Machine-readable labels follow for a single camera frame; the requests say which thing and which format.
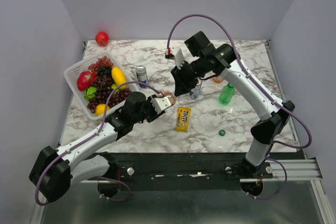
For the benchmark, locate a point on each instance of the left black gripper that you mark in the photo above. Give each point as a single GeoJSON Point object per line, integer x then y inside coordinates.
{"type": "Point", "coordinates": [155, 115]}

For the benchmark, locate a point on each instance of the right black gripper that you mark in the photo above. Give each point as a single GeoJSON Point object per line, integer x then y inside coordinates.
{"type": "Point", "coordinates": [182, 86]}

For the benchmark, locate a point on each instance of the orange bottle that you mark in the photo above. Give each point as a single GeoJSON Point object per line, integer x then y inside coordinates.
{"type": "Point", "coordinates": [172, 98]}
{"type": "Point", "coordinates": [217, 79]}

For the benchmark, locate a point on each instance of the orange bottle front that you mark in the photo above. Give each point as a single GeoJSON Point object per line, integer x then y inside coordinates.
{"type": "Point", "coordinates": [217, 79]}

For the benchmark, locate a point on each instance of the green plastic bottle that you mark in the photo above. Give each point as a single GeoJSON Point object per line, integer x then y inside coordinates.
{"type": "Point", "coordinates": [227, 94]}

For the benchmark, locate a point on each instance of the green bottle cap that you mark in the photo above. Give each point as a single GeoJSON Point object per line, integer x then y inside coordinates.
{"type": "Point", "coordinates": [222, 133]}

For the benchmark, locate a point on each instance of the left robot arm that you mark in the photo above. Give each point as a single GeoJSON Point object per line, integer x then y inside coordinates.
{"type": "Point", "coordinates": [55, 170]}

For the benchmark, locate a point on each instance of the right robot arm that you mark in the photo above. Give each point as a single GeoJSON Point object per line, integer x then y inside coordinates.
{"type": "Point", "coordinates": [273, 113]}

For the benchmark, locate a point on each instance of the blue silver can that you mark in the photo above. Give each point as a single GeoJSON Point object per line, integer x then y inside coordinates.
{"type": "Point", "coordinates": [195, 92]}
{"type": "Point", "coordinates": [141, 74]}

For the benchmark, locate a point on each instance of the yellow candy bag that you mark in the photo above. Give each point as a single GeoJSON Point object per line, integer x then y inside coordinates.
{"type": "Point", "coordinates": [183, 117]}

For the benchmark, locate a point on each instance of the green apple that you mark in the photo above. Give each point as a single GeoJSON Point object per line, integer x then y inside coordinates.
{"type": "Point", "coordinates": [114, 87]}

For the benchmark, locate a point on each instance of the yellow mango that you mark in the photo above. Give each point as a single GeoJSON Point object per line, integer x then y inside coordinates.
{"type": "Point", "coordinates": [118, 76]}

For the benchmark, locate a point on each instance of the yellow lemon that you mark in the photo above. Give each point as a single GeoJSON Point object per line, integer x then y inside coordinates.
{"type": "Point", "coordinates": [100, 109]}

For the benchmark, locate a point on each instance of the purple grape bunch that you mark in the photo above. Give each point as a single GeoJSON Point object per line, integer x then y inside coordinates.
{"type": "Point", "coordinates": [103, 85]}

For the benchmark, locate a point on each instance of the black grape bunch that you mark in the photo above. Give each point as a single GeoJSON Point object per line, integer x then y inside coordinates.
{"type": "Point", "coordinates": [104, 71]}

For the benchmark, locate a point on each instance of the green round fruit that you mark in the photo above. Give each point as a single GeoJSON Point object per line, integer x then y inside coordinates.
{"type": "Point", "coordinates": [90, 93]}

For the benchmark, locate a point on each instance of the red grape bunch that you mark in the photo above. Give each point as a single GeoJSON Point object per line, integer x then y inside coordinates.
{"type": "Point", "coordinates": [101, 62]}

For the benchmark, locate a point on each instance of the red dragon fruit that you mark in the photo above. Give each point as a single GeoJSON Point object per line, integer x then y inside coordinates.
{"type": "Point", "coordinates": [85, 80]}

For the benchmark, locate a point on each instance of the white plastic fruit basket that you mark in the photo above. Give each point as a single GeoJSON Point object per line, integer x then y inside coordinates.
{"type": "Point", "coordinates": [72, 73]}

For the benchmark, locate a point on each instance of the red apple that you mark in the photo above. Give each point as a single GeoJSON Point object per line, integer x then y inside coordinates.
{"type": "Point", "coordinates": [102, 39]}

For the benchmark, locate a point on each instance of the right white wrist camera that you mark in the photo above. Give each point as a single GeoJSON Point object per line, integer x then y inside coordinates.
{"type": "Point", "coordinates": [176, 55]}

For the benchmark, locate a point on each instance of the black base frame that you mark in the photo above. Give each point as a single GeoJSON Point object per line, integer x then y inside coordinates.
{"type": "Point", "coordinates": [183, 171]}

